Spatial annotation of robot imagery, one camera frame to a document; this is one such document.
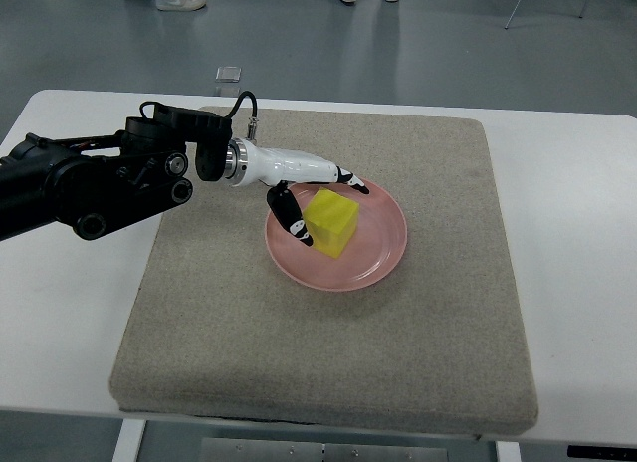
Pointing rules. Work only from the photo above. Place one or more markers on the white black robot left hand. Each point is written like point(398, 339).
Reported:
point(278, 168)

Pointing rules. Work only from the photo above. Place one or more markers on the yellow foam block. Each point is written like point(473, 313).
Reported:
point(331, 220)

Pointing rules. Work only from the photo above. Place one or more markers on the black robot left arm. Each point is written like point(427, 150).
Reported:
point(100, 184)

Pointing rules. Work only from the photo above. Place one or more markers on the pink plate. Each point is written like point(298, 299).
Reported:
point(373, 251)

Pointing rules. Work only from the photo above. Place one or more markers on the beige square cushion mat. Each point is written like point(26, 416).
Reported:
point(437, 346)

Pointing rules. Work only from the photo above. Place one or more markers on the white sneaker top left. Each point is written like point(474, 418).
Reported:
point(180, 5)

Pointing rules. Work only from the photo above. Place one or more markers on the white table leg left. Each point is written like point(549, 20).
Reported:
point(129, 440)

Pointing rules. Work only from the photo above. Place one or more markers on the white table leg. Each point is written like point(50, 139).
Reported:
point(508, 451)
point(129, 440)

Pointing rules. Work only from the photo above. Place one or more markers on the metal chair leg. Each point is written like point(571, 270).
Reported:
point(512, 14)

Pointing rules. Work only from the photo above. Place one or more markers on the white table leg right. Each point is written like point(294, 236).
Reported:
point(508, 451)

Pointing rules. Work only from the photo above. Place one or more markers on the grey metal base plate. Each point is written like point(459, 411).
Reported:
point(225, 449)

